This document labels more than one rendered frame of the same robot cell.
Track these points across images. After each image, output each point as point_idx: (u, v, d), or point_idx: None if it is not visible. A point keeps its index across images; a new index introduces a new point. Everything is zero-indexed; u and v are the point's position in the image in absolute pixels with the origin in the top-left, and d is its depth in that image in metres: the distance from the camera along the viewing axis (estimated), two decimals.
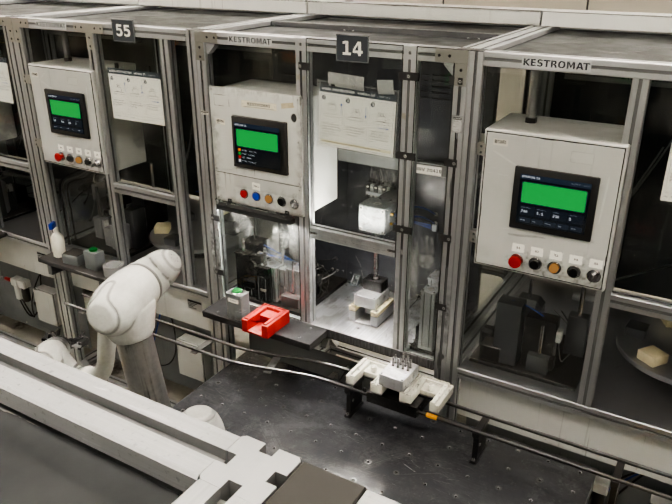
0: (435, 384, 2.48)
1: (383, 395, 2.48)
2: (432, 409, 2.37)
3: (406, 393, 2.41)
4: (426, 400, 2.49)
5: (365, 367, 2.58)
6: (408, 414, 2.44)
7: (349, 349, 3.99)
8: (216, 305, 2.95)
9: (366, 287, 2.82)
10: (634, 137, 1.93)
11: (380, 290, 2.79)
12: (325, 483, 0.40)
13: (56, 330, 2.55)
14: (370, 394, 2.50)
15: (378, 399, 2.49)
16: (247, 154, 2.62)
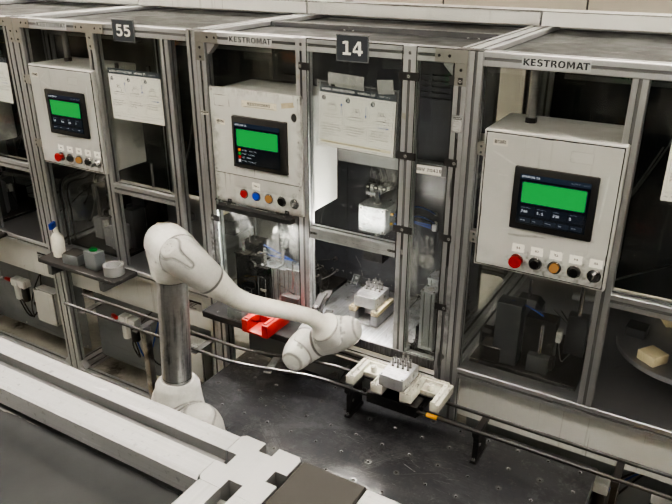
0: (435, 384, 2.48)
1: (383, 395, 2.48)
2: (432, 409, 2.37)
3: (406, 393, 2.41)
4: (426, 400, 2.49)
5: (365, 367, 2.58)
6: (408, 414, 2.44)
7: (349, 349, 3.99)
8: (216, 305, 2.95)
9: (367, 258, 2.76)
10: (634, 137, 1.93)
11: (381, 261, 2.73)
12: (325, 483, 0.40)
13: (329, 294, 2.65)
14: (370, 394, 2.50)
15: (378, 399, 2.49)
16: (247, 154, 2.62)
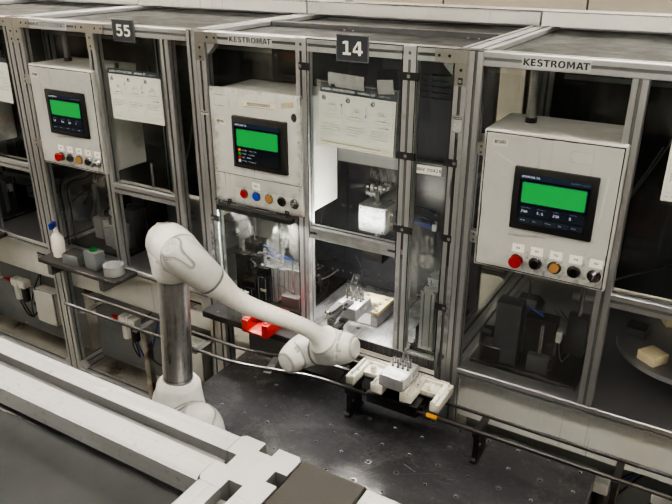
0: (435, 384, 2.48)
1: (383, 395, 2.48)
2: (432, 409, 2.37)
3: (406, 393, 2.41)
4: (426, 400, 2.49)
5: (365, 367, 2.58)
6: (408, 414, 2.44)
7: None
8: (216, 305, 2.95)
9: (367, 258, 2.76)
10: (634, 137, 1.93)
11: (381, 261, 2.73)
12: (325, 483, 0.40)
13: (349, 304, 2.63)
14: (370, 394, 2.50)
15: (378, 399, 2.49)
16: (247, 154, 2.62)
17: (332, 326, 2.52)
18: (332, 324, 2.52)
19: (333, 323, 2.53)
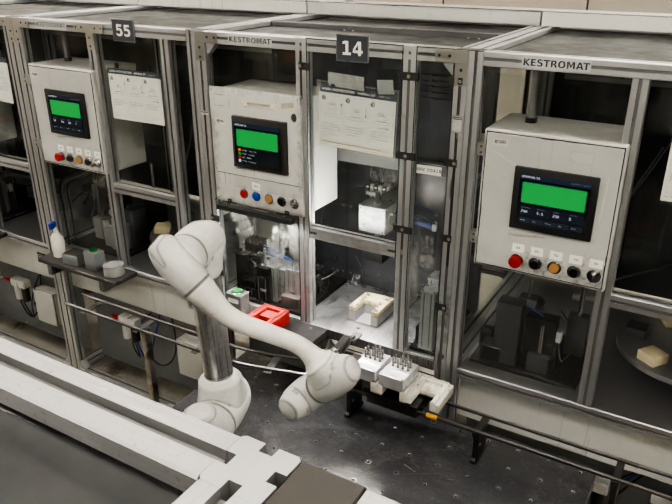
0: (435, 384, 2.48)
1: (383, 395, 2.48)
2: (432, 409, 2.37)
3: (406, 393, 2.41)
4: (426, 400, 2.49)
5: None
6: (408, 414, 2.44)
7: (349, 349, 3.99)
8: None
9: (367, 258, 2.76)
10: (634, 137, 1.93)
11: (381, 261, 2.73)
12: (325, 483, 0.40)
13: (357, 337, 2.35)
14: (370, 394, 2.50)
15: (378, 399, 2.49)
16: (247, 154, 2.62)
17: None
18: None
19: None
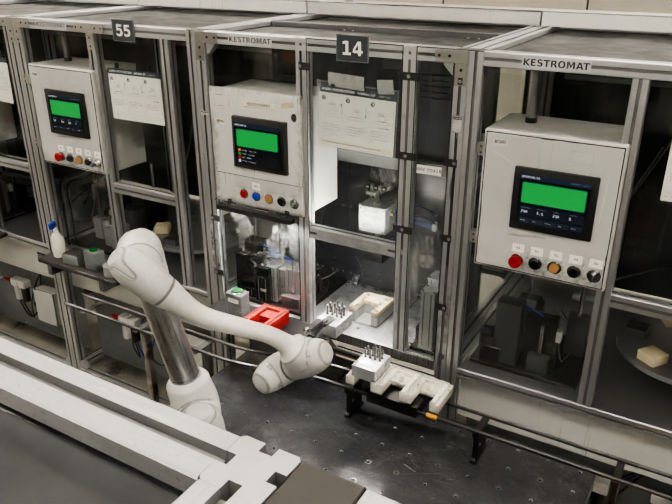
0: (435, 384, 2.48)
1: (383, 395, 2.48)
2: (432, 409, 2.37)
3: (406, 393, 2.41)
4: (426, 400, 2.49)
5: None
6: (408, 414, 2.44)
7: (349, 349, 3.99)
8: (216, 305, 2.95)
9: (367, 258, 2.76)
10: (634, 137, 1.93)
11: (381, 261, 2.73)
12: (325, 483, 0.40)
13: (330, 320, 2.50)
14: (370, 394, 2.50)
15: (378, 399, 2.49)
16: (247, 154, 2.62)
17: None
18: None
19: None
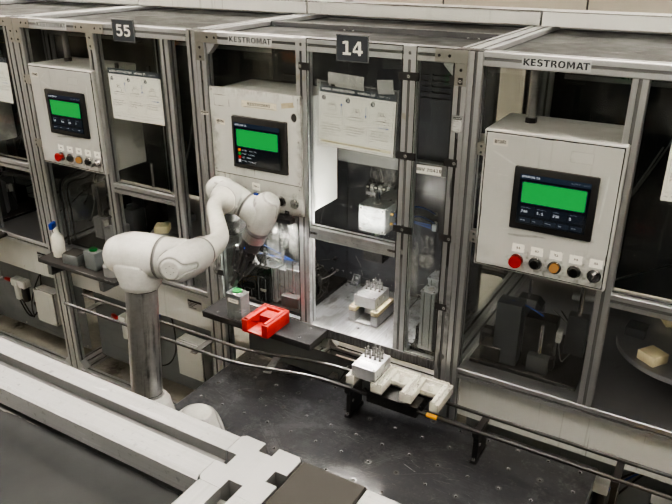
0: (435, 384, 2.48)
1: (383, 395, 2.48)
2: (432, 409, 2.37)
3: (406, 393, 2.41)
4: (426, 400, 2.49)
5: None
6: (408, 414, 2.44)
7: (349, 349, 3.99)
8: (216, 305, 2.95)
9: (367, 258, 2.76)
10: (634, 137, 1.93)
11: (381, 261, 2.73)
12: (325, 483, 0.40)
13: None
14: (370, 394, 2.50)
15: (378, 399, 2.49)
16: (247, 154, 2.62)
17: None
18: None
19: None
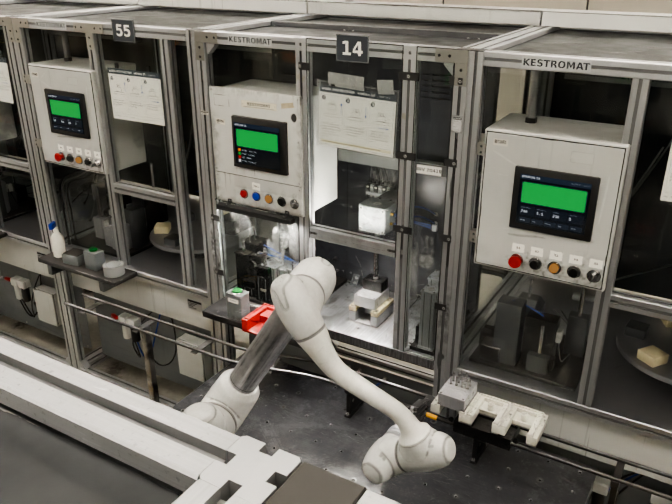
0: (527, 413, 2.33)
1: (472, 425, 2.32)
2: (529, 442, 2.21)
3: (499, 424, 2.26)
4: (518, 430, 2.33)
5: None
6: (500, 446, 2.28)
7: (349, 349, 3.99)
8: (216, 305, 2.95)
9: (366, 287, 2.82)
10: (634, 137, 1.93)
11: (380, 290, 2.79)
12: (325, 483, 0.40)
13: (431, 401, 2.37)
14: (457, 424, 2.34)
15: (466, 429, 2.33)
16: (247, 154, 2.62)
17: None
18: None
19: None
